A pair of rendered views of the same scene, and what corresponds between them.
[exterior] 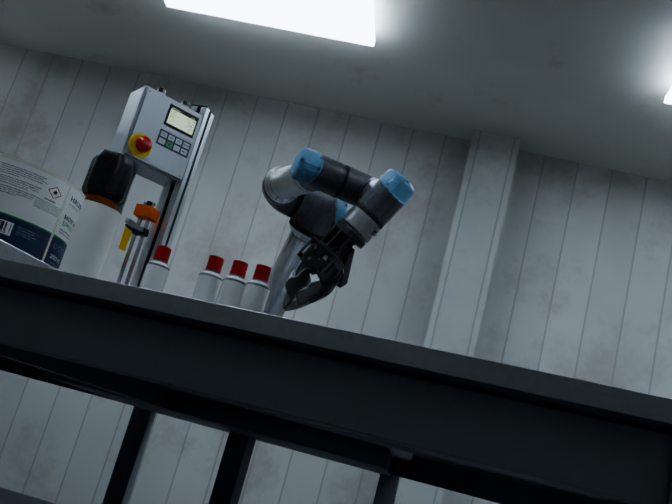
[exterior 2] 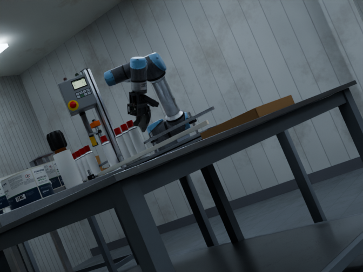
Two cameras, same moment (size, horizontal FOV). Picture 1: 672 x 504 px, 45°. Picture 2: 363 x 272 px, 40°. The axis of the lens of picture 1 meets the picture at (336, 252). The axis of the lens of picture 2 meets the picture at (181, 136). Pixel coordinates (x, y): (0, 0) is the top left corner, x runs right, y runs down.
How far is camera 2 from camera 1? 1.20 m
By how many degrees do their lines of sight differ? 27
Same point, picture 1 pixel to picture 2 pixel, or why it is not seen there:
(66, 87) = (99, 37)
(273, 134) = not seen: outside the picture
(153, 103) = (65, 87)
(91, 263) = (71, 172)
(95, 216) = (59, 158)
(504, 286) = not seen: outside the picture
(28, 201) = (22, 184)
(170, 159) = (87, 99)
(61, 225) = (38, 181)
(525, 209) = not seen: outside the picture
